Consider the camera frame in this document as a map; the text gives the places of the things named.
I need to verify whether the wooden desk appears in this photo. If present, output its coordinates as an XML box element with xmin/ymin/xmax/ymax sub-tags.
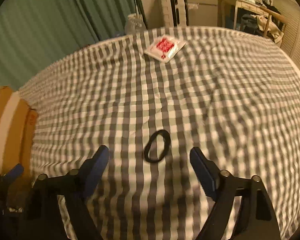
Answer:
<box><xmin>218</xmin><ymin>0</ymin><xmax>288</xmax><ymax>41</ymax></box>

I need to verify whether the black hair tie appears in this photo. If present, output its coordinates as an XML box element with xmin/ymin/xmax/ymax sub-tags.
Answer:
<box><xmin>143</xmin><ymin>129</ymin><xmax>172</xmax><ymax>164</ymax></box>

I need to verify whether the grey mini fridge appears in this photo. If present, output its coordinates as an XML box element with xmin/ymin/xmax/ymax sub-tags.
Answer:
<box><xmin>186</xmin><ymin>0</ymin><xmax>218</xmax><ymax>27</ymax></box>

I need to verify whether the large clear water bottle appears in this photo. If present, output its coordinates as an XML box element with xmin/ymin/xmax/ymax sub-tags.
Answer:
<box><xmin>125</xmin><ymin>14</ymin><xmax>147</xmax><ymax>35</ymax></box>

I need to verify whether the white suitcase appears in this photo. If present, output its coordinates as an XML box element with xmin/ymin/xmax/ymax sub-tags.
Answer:
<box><xmin>159</xmin><ymin>0</ymin><xmax>187</xmax><ymax>28</ymax></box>

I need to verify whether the green curtain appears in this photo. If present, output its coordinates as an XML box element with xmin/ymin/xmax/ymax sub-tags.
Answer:
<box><xmin>0</xmin><ymin>0</ymin><xmax>142</xmax><ymax>89</ymax></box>

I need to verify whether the red white sachet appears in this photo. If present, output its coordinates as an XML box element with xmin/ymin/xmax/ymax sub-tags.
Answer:
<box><xmin>144</xmin><ymin>35</ymin><xmax>187</xmax><ymax>63</ymax></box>

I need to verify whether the grey white checkered bedsheet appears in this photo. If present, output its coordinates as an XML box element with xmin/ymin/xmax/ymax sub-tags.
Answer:
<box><xmin>18</xmin><ymin>27</ymin><xmax>300</xmax><ymax>239</ymax></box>

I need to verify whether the brown cardboard box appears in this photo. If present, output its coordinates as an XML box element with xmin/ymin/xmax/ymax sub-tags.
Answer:
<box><xmin>0</xmin><ymin>86</ymin><xmax>38</xmax><ymax>177</ymax></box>

